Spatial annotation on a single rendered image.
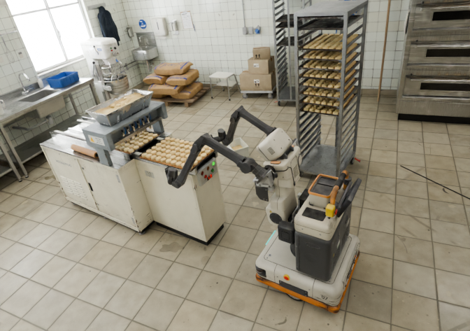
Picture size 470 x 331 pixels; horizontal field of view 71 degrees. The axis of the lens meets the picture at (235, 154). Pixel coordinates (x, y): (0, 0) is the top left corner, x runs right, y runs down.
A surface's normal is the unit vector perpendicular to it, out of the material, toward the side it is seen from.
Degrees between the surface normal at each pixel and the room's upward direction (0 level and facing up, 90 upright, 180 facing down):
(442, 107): 90
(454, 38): 90
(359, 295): 0
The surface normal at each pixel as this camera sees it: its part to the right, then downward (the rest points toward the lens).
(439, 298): -0.11, -0.85
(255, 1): -0.40, 0.51
